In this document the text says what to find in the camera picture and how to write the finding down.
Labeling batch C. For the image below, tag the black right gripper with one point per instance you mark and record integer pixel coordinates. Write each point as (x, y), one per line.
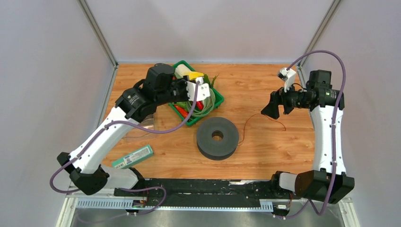
(271, 109)

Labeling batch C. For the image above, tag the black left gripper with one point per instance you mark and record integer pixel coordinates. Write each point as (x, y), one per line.
(183, 82)

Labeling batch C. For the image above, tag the grey perforated cable spool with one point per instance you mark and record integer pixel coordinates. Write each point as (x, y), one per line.
(217, 138)

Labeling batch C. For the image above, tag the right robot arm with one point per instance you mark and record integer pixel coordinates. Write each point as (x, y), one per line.
(327, 179)

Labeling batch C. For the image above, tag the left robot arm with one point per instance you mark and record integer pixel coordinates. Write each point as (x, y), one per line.
(81, 170)

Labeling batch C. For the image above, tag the green plastic tray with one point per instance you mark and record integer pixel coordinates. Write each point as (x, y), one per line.
(187, 105)

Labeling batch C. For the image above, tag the small orange toy carrot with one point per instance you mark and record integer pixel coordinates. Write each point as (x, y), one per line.
(181, 111)

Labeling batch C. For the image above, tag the yellow toy flower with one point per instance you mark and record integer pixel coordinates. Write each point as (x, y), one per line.
(193, 75)

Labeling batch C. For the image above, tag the white toy cabbage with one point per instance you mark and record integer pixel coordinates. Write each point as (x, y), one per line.
(181, 70)

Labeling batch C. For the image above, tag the red toy chili pepper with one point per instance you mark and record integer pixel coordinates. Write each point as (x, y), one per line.
(200, 105)

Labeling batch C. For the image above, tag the green toy long beans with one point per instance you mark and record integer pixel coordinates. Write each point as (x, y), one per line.
(208, 106)

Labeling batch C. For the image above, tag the clear plastic container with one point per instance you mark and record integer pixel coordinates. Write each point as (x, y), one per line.
(136, 134)

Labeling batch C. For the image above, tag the teal cardboard box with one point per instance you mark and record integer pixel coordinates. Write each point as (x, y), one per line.
(133, 158)

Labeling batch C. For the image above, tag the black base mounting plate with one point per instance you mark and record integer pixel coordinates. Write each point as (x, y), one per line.
(207, 192)

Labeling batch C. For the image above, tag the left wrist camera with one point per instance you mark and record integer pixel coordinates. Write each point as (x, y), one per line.
(197, 91)

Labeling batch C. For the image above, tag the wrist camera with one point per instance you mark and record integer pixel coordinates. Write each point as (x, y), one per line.
(288, 76)
(197, 91)

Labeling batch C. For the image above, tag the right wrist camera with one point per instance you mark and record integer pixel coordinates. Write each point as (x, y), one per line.
(288, 76)

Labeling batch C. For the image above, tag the white slotted cable duct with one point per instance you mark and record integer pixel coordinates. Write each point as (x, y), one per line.
(127, 204)

